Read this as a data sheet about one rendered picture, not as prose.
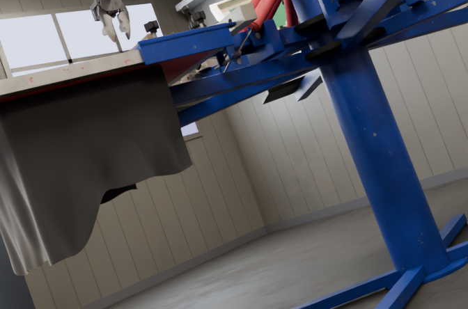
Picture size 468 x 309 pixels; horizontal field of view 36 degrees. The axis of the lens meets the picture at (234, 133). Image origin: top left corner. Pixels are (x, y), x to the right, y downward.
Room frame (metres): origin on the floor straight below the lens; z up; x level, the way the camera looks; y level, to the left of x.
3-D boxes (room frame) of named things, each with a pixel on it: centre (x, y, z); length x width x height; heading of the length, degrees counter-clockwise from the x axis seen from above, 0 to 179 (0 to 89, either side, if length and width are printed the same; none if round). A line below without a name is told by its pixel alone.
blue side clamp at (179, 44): (2.01, 0.04, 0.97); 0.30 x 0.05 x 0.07; 123
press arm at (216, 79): (2.35, 0.03, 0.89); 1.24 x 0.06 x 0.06; 123
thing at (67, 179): (1.91, 0.33, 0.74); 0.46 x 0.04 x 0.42; 123
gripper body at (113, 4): (2.25, 0.24, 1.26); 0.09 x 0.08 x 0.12; 34
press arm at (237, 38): (2.42, -0.07, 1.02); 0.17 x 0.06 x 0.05; 123
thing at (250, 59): (2.69, -0.49, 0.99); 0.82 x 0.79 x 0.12; 123
